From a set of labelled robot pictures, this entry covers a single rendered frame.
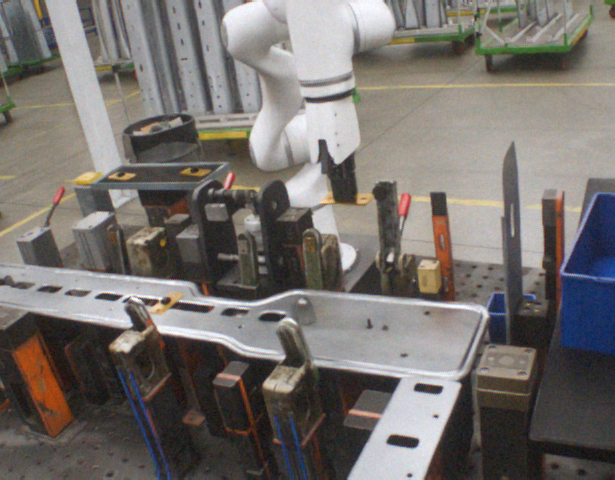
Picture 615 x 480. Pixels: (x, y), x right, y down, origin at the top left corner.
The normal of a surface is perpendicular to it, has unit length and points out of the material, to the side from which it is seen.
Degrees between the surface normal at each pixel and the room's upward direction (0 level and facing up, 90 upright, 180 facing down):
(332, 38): 90
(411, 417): 0
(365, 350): 0
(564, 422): 0
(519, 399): 89
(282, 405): 90
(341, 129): 90
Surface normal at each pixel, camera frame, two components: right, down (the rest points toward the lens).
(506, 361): -0.18, -0.89
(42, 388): 0.89, 0.04
